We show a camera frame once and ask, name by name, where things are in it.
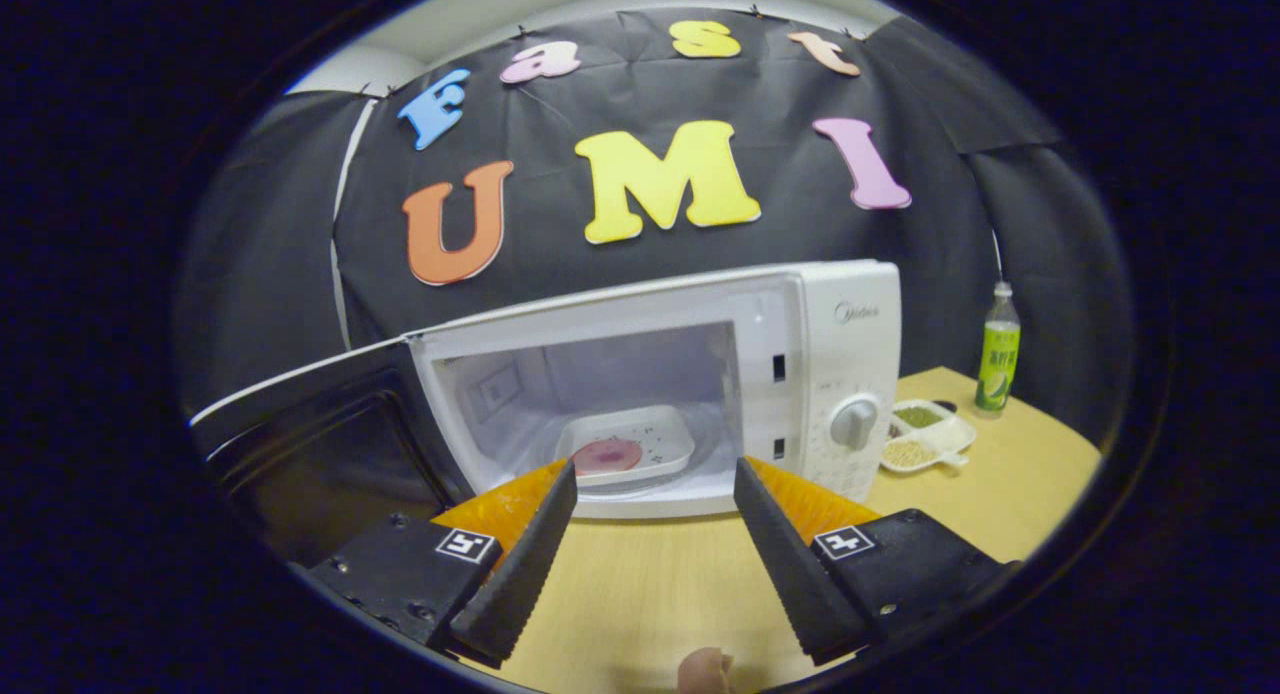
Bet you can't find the divided white dish with beans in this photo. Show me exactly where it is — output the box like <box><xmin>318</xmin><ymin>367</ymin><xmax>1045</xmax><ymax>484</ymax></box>
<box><xmin>880</xmin><ymin>399</ymin><xmax>978</xmax><ymax>474</ymax></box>

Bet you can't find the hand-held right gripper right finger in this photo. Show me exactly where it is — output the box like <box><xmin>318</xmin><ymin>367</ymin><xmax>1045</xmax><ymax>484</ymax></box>
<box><xmin>733</xmin><ymin>457</ymin><xmax>1016</xmax><ymax>667</ymax></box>

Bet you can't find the pink donut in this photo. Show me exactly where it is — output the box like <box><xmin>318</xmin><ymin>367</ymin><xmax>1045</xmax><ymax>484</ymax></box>
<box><xmin>570</xmin><ymin>437</ymin><xmax>644</xmax><ymax>477</ymax></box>

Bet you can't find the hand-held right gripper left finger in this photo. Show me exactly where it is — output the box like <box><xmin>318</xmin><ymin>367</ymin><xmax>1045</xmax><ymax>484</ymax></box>
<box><xmin>290</xmin><ymin>459</ymin><xmax>579</xmax><ymax>668</ymax></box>

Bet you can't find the green drink bottle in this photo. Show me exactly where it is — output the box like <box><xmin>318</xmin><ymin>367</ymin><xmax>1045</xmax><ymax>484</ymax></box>
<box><xmin>974</xmin><ymin>281</ymin><xmax>1022</xmax><ymax>416</ymax></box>

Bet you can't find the white microwave oven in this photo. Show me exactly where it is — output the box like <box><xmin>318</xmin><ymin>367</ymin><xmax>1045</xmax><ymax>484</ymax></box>
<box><xmin>190</xmin><ymin>259</ymin><xmax>903</xmax><ymax>565</ymax></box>

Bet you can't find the white square plate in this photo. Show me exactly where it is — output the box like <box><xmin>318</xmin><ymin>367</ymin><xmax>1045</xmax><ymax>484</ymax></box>
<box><xmin>553</xmin><ymin>405</ymin><xmax>696</xmax><ymax>488</ymax></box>

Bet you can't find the black backdrop cloth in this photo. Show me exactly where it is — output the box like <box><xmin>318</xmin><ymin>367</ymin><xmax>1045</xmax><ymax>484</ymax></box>
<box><xmin>175</xmin><ymin>4</ymin><xmax>1136</xmax><ymax>445</ymax></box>

